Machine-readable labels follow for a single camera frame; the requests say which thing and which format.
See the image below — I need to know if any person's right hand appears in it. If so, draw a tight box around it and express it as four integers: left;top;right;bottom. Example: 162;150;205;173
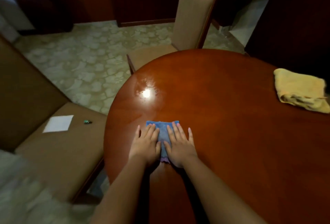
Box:
163;122;199;168

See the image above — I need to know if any person's left hand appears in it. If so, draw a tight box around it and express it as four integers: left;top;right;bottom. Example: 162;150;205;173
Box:
128;124;162;167

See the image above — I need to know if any blue cleaning cloth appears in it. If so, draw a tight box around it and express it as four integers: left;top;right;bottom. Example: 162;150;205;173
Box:
146;120;180;164

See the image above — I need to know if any person's right forearm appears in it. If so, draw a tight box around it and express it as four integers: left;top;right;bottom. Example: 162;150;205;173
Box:
182;155;267;224

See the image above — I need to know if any person's left forearm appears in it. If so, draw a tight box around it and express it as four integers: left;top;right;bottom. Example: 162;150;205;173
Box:
89;155;149;224

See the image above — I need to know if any round wooden table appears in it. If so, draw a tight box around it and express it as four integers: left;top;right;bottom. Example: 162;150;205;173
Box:
104;49;330;224

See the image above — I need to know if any white paper sheet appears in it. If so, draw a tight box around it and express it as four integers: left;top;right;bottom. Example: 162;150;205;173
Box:
42;115;74;133

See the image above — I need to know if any beige upholstered wooden chair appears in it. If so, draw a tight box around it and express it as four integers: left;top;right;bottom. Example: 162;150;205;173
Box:
0;34;107;205
126;0;219;75

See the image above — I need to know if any yellow cleaning cloth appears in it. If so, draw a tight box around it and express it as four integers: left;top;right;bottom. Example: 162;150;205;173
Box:
273;68;330;114

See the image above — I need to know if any white cabinet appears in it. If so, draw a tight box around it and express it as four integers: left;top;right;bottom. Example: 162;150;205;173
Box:
229;0;283;47

